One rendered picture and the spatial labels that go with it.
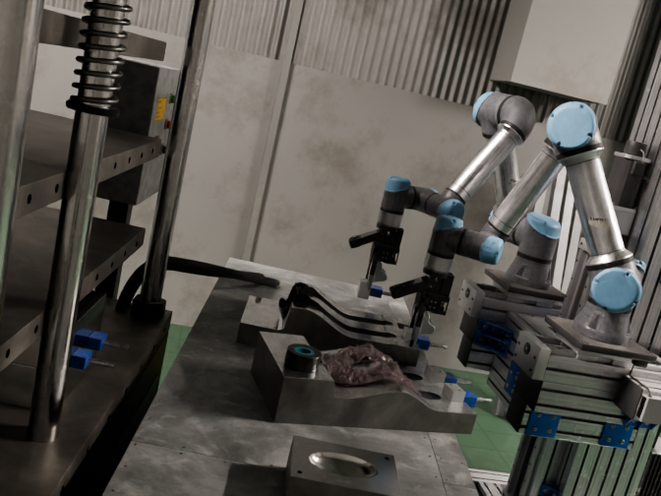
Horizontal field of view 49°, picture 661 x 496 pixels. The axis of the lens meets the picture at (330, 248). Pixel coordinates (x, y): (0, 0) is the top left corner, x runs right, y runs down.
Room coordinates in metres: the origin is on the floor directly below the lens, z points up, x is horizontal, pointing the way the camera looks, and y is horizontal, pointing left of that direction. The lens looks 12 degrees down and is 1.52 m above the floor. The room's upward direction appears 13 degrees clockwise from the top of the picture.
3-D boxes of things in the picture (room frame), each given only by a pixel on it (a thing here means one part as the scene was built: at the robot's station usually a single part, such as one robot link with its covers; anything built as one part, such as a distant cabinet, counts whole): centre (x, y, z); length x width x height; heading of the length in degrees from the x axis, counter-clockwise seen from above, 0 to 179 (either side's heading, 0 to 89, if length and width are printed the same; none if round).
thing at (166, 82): (2.19, 0.66, 0.73); 0.30 x 0.22 x 1.47; 3
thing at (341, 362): (1.68, -0.16, 0.90); 0.26 x 0.18 x 0.08; 111
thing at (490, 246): (1.96, -0.40, 1.20); 0.11 x 0.11 x 0.08; 70
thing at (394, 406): (1.67, -0.15, 0.85); 0.50 x 0.26 x 0.11; 111
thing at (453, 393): (1.72, -0.43, 0.85); 0.13 x 0.05 x 0.05; 111
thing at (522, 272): (2.43, -0.68, 1.09); 0.15 x 0.15 x 0.10
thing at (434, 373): (1.82, -0.39, 0.85); 0.13 x 0.05 x 0.05; 111
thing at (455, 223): (1.97, -0.30, 1.20); 0.09 x 0.08 x 0.11; 70
